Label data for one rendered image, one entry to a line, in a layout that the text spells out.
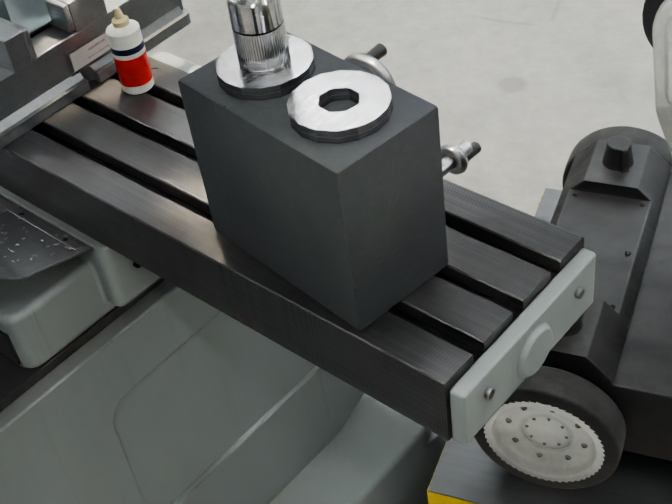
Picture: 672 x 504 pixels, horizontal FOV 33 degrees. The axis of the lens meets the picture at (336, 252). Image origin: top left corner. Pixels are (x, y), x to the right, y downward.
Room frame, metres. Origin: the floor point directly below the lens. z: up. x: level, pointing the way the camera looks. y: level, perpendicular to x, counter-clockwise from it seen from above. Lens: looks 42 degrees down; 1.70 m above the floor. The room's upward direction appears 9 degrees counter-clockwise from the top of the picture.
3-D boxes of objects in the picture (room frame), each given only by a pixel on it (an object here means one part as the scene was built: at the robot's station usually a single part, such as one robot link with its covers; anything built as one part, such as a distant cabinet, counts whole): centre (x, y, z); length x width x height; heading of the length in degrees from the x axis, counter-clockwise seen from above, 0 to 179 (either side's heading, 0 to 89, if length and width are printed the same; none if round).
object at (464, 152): (1.44, -0.19, 0.54); 0.22 x 0.06 x 0.06; 134
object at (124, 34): (1.18, 0.21, 1.01); 0.04 x 0.04 x 0.11
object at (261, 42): (0.87, 0.04, 1.19); 0.05 x 0.05 x 0.06
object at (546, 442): (0.92, -0.24, 0.50); 0.20 x 0.05 x 0.20; 62
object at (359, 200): (0.83, 0.01, 1.06); 0.22 x 0.12 x 0.20; 37
